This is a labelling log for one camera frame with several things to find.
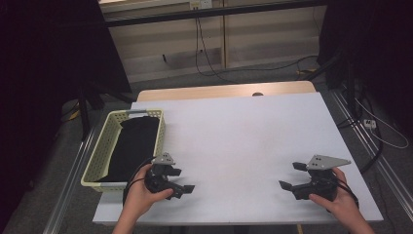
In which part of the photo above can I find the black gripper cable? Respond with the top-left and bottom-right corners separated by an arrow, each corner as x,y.
334,176 -> 359,209
122,156 -> 157,206

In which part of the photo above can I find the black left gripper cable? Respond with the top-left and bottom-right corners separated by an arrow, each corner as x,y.
122,156 -> 157,206

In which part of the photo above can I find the thick black floor cable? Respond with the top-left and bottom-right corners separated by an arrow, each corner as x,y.
337,81 -> 384,175

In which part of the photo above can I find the pale yellow plastic basket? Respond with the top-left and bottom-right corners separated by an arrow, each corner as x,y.
80,108 -> 167,193

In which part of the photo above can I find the black curtain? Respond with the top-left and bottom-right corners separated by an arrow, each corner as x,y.
316,0 -> 413,137
0,0 -> 132,228

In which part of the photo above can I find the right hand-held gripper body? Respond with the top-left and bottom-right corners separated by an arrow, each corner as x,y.
306,154 -> 353,202

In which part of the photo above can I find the person's right hand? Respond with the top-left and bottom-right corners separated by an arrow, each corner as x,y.
308,167 -> 359,225

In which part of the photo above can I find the thin white floor cable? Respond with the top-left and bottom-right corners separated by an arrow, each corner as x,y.
355,97 -> 409,150

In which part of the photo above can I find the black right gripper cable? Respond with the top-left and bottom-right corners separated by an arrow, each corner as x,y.
334,176 -> 359,209

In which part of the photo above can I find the black tank top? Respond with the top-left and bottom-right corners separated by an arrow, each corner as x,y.
96,115 -> 161,183

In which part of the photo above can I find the white table sheet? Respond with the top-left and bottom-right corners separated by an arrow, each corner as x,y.
92,92 -> 384,226

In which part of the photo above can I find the metal floor rail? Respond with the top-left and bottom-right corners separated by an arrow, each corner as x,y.
329,87 -> 413,222
42,128 -> 98,234

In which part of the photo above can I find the person's left hand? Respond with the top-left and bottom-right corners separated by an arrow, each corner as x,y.
122,163 -> 174,222

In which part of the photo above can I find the black stand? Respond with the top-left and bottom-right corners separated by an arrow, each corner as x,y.
296,48 -> 358,121
77,81 -> 137,140

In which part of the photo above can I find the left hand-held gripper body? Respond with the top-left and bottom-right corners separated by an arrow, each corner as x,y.
144,152 -> 177,194

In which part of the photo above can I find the white wall socket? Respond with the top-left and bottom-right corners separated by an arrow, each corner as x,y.
189,0 -> 213,10

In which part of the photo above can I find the dark horizontal wall rail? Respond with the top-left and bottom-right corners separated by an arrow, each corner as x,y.
105,0 -> 325,27

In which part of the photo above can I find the thin black wall cable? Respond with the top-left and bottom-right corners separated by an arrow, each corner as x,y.
197,9 -> 319,84
194,9 -> 208,77

